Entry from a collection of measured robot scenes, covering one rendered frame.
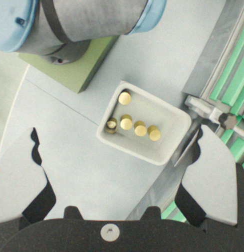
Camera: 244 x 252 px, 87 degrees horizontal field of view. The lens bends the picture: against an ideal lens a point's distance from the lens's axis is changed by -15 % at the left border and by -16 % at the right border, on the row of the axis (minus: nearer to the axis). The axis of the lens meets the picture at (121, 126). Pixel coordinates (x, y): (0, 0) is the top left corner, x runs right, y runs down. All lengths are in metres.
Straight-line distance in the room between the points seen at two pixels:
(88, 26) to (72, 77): 0.22
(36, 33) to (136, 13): 0.13
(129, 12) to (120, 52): 0.28
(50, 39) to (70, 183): 0.54
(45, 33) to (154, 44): 0.33
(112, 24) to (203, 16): 0.40
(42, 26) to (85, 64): 0.21
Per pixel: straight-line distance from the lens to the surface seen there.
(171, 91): 0.49
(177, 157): 0.52
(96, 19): 0.20
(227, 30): 0.46
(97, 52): 0.40
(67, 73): 0.42
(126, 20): 0.21
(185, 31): 0.52
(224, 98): 0.34
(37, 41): 0.24
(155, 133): 0.44
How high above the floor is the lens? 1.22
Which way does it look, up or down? 71 degrees down
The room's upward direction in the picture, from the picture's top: 177 degrees counter-clockwise
